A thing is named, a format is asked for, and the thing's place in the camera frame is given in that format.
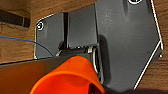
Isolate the thin blue cable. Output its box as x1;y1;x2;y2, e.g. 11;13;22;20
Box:
0;35;56;58

